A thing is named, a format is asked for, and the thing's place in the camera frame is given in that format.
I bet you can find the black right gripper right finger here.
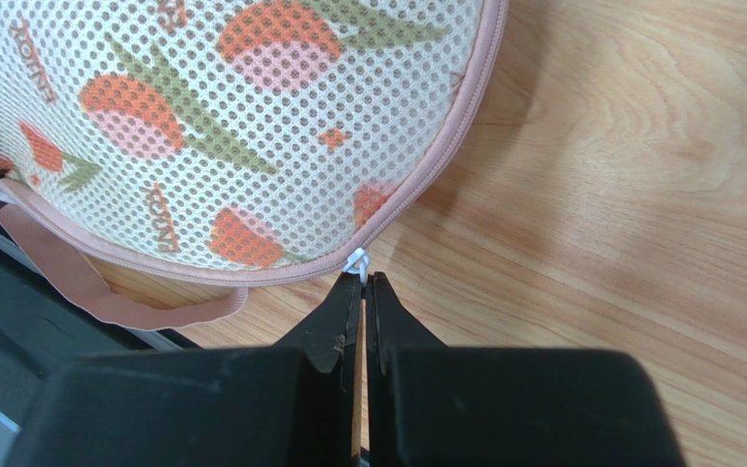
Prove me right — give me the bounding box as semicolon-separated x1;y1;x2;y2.
366;272;685;466

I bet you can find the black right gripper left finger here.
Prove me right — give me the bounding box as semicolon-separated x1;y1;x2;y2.
7;273;363;466

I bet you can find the white zipper pull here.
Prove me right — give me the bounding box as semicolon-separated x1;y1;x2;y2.
341;247;371;286

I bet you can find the floral mesh laundry bag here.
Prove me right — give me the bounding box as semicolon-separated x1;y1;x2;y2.
0;1;509;331

